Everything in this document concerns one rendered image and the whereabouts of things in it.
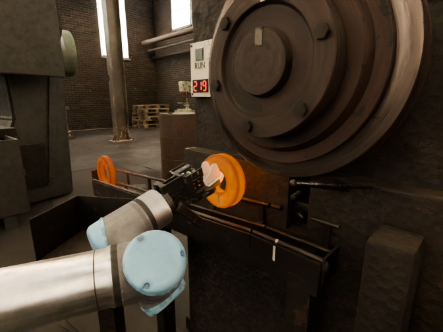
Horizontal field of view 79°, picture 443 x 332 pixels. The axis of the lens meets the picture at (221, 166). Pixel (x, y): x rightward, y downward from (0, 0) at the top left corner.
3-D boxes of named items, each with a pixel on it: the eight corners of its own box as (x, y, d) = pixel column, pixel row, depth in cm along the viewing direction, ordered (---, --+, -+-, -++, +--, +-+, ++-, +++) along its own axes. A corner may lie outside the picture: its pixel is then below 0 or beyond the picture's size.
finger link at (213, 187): (223, 180, 71) (199, 197, 66) (224, 185, 71) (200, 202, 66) (211, 176, 74) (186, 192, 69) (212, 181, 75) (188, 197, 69)
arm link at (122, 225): (107, 276, 56) (81, 239, 58) (157, 240, 63) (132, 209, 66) (107, 265, 49) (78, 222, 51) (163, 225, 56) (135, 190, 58)
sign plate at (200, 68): (195, 96, 100) (194, 44, 96) (250, 95, 82) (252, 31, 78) (190, 96, 99) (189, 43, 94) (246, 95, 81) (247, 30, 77)
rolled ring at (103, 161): (107, 157, 134) (113, 156, 136) (94, 155, 148) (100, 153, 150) (111, 193, 137) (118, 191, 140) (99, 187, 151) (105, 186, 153)
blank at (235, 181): (205, 152, 83) (197, 153, 80) (244, 153, 72) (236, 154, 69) (209, 201, 85) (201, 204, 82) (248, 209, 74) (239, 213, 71)
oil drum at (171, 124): (186, 169, 418) (184, 110, 397) (213, 176, 378) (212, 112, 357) (153, 177, 377) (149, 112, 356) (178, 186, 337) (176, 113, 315)
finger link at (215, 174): (229, 157, 73) (204, 172, 67) (233, 176, 75) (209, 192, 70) (220, 155, 75) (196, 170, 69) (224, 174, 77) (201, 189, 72)
